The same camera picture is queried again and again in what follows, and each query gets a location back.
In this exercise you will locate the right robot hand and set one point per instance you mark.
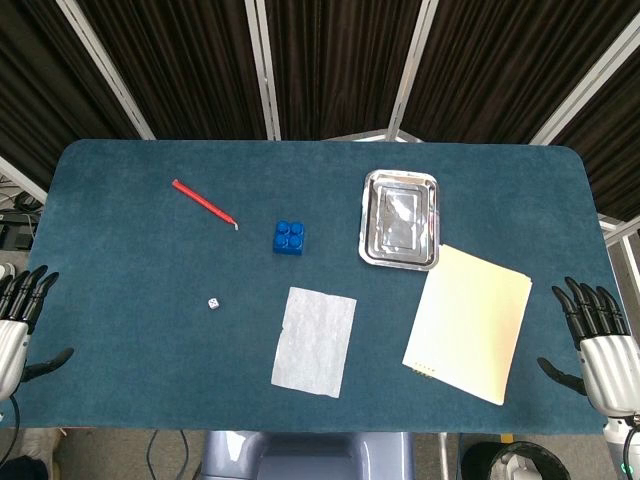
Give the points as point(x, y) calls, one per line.
point(605, 360)

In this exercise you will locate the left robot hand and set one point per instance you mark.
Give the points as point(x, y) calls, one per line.
point(12, 345)

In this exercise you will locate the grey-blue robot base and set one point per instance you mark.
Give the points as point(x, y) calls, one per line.
point(305, 457)

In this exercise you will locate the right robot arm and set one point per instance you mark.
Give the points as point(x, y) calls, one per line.
point(622, 442)

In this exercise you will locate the small white die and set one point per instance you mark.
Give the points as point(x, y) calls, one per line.
point(214, 303)

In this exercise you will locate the black waste bin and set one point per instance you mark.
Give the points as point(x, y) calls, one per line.
point(515, 462)

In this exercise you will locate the cream yellow notepad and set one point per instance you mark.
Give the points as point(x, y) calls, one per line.
point(470, 325)

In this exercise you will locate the teal table mat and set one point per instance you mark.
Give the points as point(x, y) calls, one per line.
point(150, 300)

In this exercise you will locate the red pencil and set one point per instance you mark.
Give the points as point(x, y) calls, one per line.
point(202, 203)

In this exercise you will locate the silver metal tray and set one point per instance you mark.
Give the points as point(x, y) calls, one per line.
point(399, 221)

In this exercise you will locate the white paper sheet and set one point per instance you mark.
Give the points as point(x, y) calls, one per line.
point(315, 342)

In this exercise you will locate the blue building block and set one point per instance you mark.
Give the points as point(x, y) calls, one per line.
point(289, 238)

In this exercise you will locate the black folding screen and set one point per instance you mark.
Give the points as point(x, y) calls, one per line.
point(330, 65)

